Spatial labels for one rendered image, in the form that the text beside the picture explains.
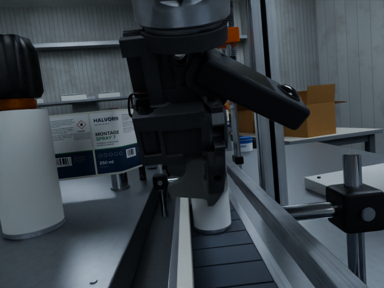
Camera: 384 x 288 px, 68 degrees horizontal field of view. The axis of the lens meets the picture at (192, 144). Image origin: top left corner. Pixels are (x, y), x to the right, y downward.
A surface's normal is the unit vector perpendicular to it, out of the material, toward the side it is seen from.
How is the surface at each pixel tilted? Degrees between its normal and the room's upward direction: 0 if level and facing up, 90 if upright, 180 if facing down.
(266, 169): 90
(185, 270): 0
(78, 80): 90
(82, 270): 0
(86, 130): 90
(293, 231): 0
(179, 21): 121
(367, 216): 90
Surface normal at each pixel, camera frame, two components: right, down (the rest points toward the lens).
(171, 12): -0.17, 0.60
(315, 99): 0.33, 0.24
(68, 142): 0.10, 0.09
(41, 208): 0.68, 0.00
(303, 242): -0.11, -0.99
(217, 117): -0.01, -0.26
